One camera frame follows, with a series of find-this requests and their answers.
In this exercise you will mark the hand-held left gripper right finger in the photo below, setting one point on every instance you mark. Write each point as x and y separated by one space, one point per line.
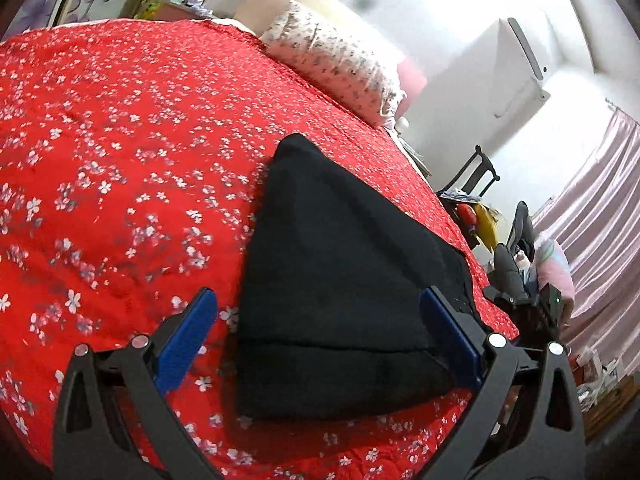
450 335

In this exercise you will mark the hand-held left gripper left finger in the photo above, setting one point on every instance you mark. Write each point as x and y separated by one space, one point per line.
185 335

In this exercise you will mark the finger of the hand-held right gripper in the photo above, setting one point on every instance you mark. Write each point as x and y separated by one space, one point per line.
510 297

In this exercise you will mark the black pants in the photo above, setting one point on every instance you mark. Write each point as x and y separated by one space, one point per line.
340 285

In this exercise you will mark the grey padded jacket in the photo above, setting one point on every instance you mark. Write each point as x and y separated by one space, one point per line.
510 265

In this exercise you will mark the pastel rainbow cushion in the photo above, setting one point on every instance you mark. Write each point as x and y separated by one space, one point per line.
552 265

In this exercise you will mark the yellow plush toy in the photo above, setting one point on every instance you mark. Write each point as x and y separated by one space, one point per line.
486 227

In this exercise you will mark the red plush toy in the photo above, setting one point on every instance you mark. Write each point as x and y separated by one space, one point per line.
468 217

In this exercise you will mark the pink curtain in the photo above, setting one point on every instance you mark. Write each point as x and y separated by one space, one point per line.
600 220

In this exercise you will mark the black wooden chair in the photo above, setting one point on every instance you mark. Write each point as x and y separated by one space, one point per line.
472 172

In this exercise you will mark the round white lamp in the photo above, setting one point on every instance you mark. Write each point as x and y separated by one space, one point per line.
402 125

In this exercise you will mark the red floral blanket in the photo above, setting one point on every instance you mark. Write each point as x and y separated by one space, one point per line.
125 135

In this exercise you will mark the white air conditioner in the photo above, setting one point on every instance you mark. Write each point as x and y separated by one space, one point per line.
515 70

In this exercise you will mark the pale pink pillow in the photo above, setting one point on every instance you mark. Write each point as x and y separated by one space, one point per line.
412 82

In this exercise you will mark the white floral pillow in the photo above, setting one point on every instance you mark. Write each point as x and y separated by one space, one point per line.
340 60

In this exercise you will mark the cluttered wooden nightstand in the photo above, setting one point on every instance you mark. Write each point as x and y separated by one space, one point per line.
185 7

